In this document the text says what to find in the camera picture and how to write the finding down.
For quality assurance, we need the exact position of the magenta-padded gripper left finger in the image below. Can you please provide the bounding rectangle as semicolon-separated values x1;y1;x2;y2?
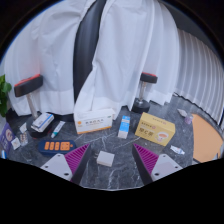
39;143;93;186

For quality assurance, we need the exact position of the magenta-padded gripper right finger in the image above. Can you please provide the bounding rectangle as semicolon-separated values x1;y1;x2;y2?
131;143;184;186

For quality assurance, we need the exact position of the white charger block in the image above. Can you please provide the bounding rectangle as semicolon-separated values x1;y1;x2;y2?
96;150;116;168

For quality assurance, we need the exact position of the dark blue orange power strip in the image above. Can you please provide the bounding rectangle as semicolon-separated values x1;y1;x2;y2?
38;139;77;156

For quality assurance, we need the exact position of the small white sachet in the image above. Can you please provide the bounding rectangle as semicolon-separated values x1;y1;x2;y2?
169;144;186;156

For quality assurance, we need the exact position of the yellow box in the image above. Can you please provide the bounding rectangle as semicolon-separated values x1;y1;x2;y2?
134;112;176;147

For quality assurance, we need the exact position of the white blue medicine box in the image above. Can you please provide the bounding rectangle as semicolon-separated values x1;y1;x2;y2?
30;112;55;133

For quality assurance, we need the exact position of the white square packet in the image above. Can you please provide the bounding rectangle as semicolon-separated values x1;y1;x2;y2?
10;137;22;151

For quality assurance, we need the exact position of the orange round mat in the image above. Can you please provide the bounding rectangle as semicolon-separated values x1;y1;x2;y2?
191;113;224;164

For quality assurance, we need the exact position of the small white card packet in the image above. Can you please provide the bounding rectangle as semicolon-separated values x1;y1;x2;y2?
18;122;28;134

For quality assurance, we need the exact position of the small blue white box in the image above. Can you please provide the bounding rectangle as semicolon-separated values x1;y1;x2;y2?
117;115;131;140

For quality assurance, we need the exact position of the white orange medicine box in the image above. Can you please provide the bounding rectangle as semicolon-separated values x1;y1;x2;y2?
73;108;117;135

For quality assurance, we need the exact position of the purple box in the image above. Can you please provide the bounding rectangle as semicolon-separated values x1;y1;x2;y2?
0;122;15;154

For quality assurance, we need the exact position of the small black red dumbbell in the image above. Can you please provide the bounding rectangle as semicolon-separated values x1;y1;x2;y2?
131;72;158;114

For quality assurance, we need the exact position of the green potted plant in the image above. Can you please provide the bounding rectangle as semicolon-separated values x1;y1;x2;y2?
0;73;13;118

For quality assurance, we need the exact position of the white pleated curtain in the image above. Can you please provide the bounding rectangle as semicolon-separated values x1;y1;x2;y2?
174;28;224;125

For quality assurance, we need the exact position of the white draped curtain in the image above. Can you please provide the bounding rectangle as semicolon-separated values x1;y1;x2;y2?
1;0;181;117

